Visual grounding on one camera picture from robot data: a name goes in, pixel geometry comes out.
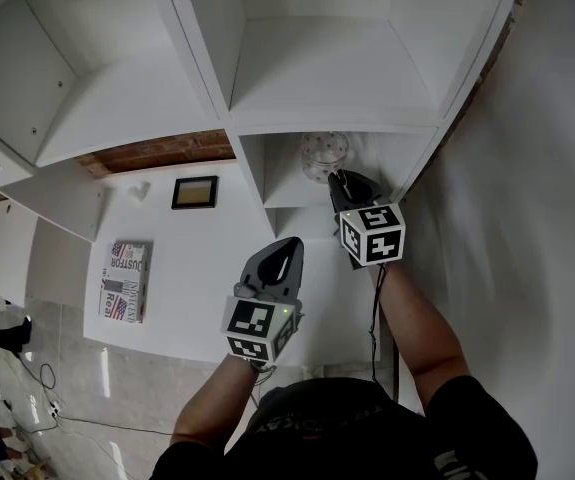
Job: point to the person's left forearm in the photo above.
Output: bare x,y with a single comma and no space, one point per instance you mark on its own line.
207,408

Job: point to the small white ornament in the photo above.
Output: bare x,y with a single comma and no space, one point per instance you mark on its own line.
138,191

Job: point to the black picture frame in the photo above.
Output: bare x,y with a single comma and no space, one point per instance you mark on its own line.
195,193

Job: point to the person's right forearm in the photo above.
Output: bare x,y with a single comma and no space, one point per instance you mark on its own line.
417,328

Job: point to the printed flag-pattern box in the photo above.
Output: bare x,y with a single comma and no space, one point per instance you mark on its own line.
126,282

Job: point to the white hutch shelf unit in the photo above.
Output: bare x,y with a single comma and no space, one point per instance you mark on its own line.
317,68

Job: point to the white side table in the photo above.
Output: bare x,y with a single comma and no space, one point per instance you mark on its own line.
12,253

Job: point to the white desk with drawers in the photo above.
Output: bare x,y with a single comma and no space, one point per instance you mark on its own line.
197,268

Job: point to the person's black shirt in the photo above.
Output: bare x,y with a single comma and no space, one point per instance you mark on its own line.
347,433

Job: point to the white power strip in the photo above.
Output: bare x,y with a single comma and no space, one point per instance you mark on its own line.
55,408

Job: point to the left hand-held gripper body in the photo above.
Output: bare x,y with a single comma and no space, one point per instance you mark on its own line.
282,278

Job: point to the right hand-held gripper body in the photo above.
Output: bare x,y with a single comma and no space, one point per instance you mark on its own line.
374,238

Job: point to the clear glass jar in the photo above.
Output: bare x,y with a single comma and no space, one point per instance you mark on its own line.
323,158

